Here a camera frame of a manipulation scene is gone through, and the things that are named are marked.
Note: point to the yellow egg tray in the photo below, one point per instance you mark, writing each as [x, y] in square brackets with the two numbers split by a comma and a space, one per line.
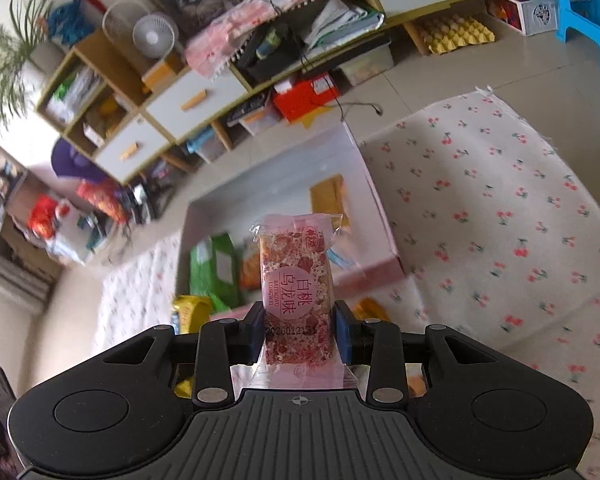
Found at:
[455, 35]

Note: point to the green snack packet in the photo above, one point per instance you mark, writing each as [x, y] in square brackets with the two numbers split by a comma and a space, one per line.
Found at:
[215, 270]

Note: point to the yellow snack packet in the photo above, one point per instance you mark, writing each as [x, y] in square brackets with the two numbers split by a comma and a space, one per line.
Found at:
[190, 316]

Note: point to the white desk fan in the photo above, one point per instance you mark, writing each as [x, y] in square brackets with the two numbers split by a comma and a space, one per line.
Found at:
[154, 37]

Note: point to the white printed carton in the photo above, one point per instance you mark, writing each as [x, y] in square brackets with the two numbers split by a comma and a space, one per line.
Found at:
[537, 12]

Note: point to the red white flat box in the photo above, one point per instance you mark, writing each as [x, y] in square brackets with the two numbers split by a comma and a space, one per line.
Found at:
[305, 97]

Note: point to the red round gift bag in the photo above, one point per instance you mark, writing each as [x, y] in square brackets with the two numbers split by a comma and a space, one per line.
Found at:
[102, 202]

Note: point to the cherry print tablecloth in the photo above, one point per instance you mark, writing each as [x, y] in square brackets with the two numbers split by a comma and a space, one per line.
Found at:
[480, 210]

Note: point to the pink floral cloth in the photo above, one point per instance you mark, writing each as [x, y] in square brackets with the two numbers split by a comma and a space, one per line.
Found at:
[220, 40]

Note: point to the gold snack packet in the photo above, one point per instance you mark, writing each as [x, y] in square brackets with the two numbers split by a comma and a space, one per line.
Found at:
[326, 200]

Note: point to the blue plush decoration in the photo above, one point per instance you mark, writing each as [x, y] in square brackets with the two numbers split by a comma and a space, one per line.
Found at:
[70, 20]

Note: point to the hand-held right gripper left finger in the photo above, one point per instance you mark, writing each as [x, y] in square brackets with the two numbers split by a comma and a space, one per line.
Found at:
[254, 332]

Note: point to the pink cardboard box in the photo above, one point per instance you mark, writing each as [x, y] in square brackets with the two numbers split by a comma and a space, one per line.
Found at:
[290, 180]

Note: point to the wooden cabinet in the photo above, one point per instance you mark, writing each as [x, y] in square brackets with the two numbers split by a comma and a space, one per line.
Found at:
[77, 60]

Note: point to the pink floral snack packet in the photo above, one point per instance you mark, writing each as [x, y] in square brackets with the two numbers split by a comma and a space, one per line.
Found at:
[295, 270]

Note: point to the yellow small box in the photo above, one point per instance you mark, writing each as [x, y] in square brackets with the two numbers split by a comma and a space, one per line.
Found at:
[162, 75]

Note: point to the clear white pastry packet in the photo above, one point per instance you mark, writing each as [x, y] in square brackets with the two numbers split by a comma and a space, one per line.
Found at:
[341, 259]

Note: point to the clear packet of crackers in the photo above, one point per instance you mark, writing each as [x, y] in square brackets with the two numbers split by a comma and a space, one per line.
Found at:
[372, 310]

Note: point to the white round fan guard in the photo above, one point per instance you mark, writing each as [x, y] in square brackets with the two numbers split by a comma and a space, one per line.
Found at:
[117, 25]

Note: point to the black tripod lights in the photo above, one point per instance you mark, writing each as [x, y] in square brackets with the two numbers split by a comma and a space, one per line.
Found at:
[142, 200]

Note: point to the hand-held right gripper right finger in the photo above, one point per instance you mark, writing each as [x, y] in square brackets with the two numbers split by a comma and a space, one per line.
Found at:
[342, 332]

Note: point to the white shopping bag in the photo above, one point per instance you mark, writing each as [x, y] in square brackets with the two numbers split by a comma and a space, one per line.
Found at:
[72, 235]

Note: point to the purple cap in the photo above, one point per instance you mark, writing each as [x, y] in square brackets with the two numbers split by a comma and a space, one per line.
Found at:
[75, 160]

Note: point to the clear storage box blue lid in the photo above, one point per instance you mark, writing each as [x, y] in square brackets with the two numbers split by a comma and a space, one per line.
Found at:
[205, 144]

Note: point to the pile of papers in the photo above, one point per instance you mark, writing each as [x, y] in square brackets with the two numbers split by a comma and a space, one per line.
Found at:
[340, 20]

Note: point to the green potted plant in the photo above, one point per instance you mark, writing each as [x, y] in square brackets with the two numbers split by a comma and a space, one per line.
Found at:
[15, 50]

